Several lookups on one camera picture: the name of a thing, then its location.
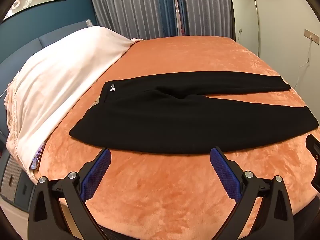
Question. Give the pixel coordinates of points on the smartphone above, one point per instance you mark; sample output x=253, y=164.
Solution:
x=37, y=156

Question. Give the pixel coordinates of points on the standing mirror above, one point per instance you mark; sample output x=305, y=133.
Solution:
x=246, y=20

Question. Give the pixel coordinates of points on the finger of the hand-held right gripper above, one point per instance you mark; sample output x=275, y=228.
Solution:
x=314, y=146

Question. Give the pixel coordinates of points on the wall socket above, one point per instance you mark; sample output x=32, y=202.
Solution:
x=311, y=36

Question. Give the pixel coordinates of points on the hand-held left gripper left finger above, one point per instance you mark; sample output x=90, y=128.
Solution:
x=97, y=171

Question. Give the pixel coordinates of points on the orange plush blanket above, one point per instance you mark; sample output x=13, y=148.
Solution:
x=162, y=200

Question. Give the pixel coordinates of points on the black pants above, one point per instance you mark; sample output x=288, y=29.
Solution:
x=175, y=120

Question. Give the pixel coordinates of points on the white blanket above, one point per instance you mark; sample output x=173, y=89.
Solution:
x=57, y=80

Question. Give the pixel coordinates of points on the grey curtain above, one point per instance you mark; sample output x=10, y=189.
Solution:
x=130, y=5
x=207, y=7

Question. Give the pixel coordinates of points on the blue curtain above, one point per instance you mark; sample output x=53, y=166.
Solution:
x=178, y=7

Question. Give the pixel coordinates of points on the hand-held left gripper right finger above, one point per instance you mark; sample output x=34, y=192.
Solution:
x=223, y=171

